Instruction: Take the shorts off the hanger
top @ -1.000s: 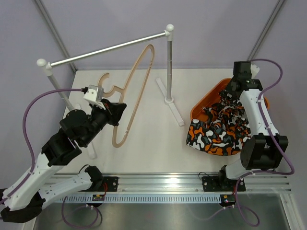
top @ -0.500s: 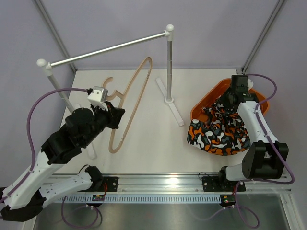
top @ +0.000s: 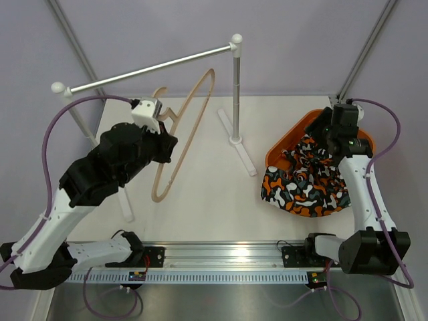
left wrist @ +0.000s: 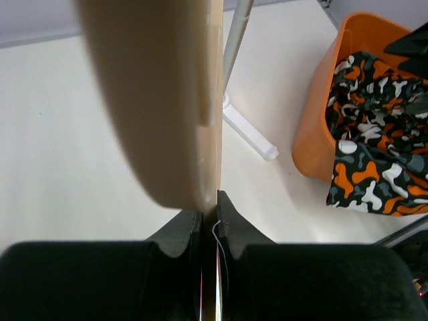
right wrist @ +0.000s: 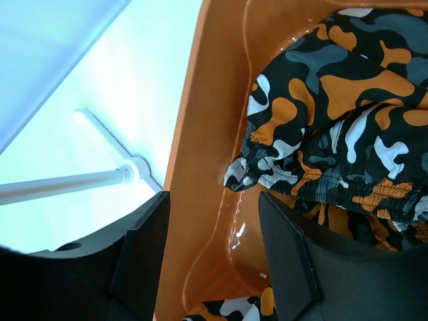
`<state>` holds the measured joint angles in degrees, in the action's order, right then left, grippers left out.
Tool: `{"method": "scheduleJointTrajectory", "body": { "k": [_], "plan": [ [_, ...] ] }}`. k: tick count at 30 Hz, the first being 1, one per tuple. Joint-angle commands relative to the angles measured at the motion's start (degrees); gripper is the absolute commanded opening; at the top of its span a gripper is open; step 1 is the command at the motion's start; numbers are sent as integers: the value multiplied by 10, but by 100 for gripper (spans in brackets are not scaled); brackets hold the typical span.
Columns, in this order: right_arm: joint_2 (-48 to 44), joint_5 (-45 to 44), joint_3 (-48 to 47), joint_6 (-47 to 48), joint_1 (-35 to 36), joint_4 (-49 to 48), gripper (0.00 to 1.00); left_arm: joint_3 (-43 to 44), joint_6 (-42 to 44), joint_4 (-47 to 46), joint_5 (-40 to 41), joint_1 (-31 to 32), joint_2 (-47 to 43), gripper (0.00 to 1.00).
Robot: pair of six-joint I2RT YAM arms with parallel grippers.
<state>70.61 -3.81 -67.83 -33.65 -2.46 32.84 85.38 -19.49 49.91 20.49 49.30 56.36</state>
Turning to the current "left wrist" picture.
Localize orange plastic basket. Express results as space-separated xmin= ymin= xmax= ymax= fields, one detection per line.
xmin=292 ymin=12 xmax=420 ymax=188

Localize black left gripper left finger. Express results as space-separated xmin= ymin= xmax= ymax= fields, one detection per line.
xmin=1 ymin=211 xmax=202 ymax=320

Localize right rack post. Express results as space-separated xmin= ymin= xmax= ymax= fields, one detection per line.
xmin=223 ymin=0 xmax=254 ymax=96

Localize orange camouflage shorts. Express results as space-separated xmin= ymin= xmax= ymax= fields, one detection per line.
xmin=325 ymin=51 xmax=427 ymax=217

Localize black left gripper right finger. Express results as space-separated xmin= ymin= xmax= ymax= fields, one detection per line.
xmin=215 ymin=191 xmax=427 ymax=320

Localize beige wooden hanger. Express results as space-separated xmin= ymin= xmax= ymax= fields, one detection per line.
xmin=76 ymin=1 xmax=223 ymax=212

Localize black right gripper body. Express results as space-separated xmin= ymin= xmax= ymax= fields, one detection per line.
xmin=384 ymin=23 xmax=427 ymax=79

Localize right rack foot base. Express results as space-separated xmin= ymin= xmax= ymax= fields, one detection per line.
xmin=223 ymin=94 xmax=279 ymax=161

